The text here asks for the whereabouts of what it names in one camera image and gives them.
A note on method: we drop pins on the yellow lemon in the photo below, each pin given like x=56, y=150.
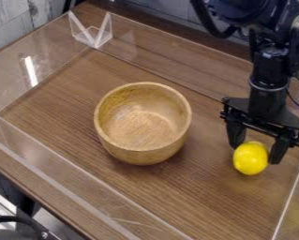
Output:
x=250, y=158

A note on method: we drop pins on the brown wooden bowl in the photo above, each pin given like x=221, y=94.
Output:
x=142, y=121

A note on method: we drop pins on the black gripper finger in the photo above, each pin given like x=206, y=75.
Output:
x=279, y=149
x=237, y=132

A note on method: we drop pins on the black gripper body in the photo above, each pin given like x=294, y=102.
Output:
x=282, y=124

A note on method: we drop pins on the clear acrylic tray wall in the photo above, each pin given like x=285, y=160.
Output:
x=188, y=198

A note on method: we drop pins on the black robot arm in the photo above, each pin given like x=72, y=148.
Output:
x=271, y=21

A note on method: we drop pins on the black metal table mount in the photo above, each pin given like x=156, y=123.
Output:
x=44, y=222

